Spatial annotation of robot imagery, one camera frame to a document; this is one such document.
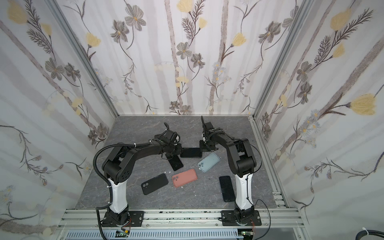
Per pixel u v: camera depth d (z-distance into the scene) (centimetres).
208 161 96
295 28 75
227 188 84
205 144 88
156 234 70
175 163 93
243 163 55
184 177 89
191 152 100
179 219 75
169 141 79
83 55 84
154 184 86
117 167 52
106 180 54
